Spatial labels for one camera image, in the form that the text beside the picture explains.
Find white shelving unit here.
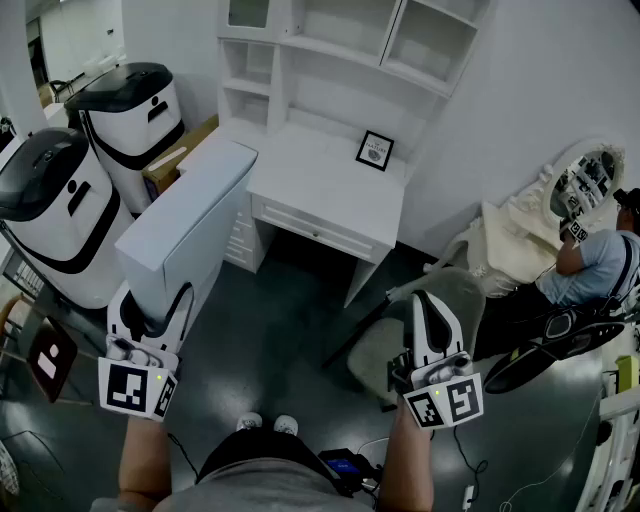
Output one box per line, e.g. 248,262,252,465
215,0,494,187

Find black framed picture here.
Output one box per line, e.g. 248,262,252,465
355,130,396,173

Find white furniture frame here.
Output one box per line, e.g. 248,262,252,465
582,387,640,512

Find black office chair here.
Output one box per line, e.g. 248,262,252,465
472,284,640,396

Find black device with blue screen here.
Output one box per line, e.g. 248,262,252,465
318,448,382,496

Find person's right forearm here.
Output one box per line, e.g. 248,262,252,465
382,399,437,512

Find metal wire basket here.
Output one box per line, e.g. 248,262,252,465
2,257,47,301

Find wooden stool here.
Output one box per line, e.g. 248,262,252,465
0,293,39,401

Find brown cardboard box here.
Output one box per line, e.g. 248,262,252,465
141,113,221,202

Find person's left forearm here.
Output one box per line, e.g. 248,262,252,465
117,413,174,506

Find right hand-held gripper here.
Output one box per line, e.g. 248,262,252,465
389,289,485,430

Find dark brown square panel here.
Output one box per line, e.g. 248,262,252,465
27,316,80,404

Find yellow-green box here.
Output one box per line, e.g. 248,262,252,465
614,354,640,396

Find grey cushioned chair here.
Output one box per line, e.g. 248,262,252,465
322,267,487,411

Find black cable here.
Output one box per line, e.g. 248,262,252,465
452,424,490,487
167,432,202,484

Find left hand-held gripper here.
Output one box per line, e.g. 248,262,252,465
97,282,196,424

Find white ornate vanity table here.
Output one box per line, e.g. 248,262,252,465
423,137,627,301

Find person's grey shirt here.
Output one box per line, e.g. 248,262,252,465
89,459,376,512

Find person's black shorts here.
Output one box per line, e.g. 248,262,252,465
196,427,351,496

